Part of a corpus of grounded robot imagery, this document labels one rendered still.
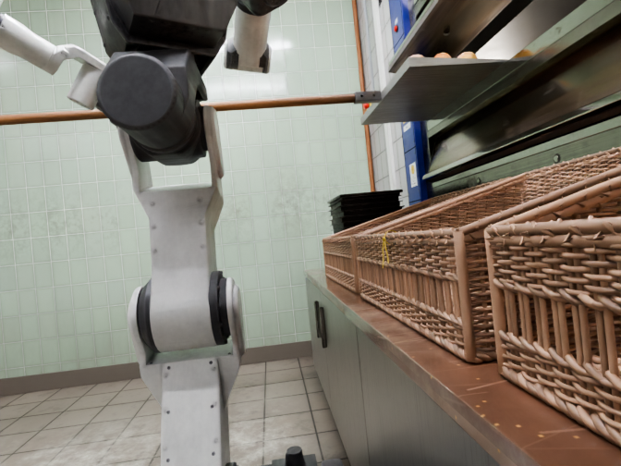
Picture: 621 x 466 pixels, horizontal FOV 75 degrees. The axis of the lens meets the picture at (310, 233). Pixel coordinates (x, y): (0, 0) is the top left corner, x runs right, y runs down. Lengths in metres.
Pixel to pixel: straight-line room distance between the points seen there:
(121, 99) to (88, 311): 2.21
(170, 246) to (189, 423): 0.31
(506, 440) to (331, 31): 2.71
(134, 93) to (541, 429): 0.61
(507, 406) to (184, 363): 0.57
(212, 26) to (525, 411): 0.71
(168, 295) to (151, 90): 0.34
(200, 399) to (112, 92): 0.53
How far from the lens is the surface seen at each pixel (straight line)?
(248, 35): 1.14
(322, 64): 2.79
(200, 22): 0.79
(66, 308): 2.83
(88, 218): 2.75
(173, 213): 0.80
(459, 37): 1.60
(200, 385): 0.81
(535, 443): 0.36
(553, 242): 0.36
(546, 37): 1.22
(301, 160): 2.59
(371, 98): 1.44
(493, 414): 0.39
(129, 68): 0.67
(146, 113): 0.65
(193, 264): 0.77
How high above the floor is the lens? 0.74
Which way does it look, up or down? 1 degrees up
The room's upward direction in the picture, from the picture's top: 6 degrees counter-clockwise
